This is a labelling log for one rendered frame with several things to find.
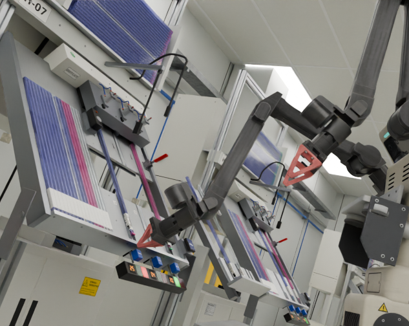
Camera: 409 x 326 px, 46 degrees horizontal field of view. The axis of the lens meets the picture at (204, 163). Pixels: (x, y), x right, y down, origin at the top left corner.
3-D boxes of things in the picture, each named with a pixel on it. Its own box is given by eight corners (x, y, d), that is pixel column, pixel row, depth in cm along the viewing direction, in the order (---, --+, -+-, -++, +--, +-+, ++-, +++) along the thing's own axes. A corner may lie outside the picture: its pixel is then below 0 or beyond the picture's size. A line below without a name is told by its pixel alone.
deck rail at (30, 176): (33, 228, 119) (52, 215, 117) (26, 226, 117) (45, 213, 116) (-1, 44, 157) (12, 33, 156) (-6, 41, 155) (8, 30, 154)
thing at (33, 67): (143, 187, 193) (153, 181, 191) (13, 116, 139) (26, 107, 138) (122, 128, 210) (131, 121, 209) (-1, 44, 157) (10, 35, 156)
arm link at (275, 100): (271, 81, 161) (261, 96, 170) (253, 108, 155) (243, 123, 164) (385, 152, 160) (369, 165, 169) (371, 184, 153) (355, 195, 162)
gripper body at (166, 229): (146, 218, 140) (167, 206, 139) (165, 228, 148) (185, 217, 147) (152, 237, 137) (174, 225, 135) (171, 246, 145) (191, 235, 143)
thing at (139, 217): (178, 266, 172) (185, 262, 171) (40, 218, 119) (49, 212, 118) (161, 222, 182) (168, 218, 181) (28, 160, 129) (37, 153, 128)
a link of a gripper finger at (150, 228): (130, 234, 144) (155, 218, 142) (143, 240, 150) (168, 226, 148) (136, 253, 141) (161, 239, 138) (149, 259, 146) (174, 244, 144)
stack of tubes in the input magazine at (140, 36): (152, 85, 209) (174, 32, 215) (70, 14, 167) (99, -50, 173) (131, 83, 216) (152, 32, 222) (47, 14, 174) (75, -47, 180)
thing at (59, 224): (172, 273, 172) (188, 263, 170) (33, 228, 119) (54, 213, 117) (172, 270, 173) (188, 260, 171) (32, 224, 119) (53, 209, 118)
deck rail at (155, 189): (176, 274, 174) (189, 266, 172) (172, 273, 172) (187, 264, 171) (125, 130, 212) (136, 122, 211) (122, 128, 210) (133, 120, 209)
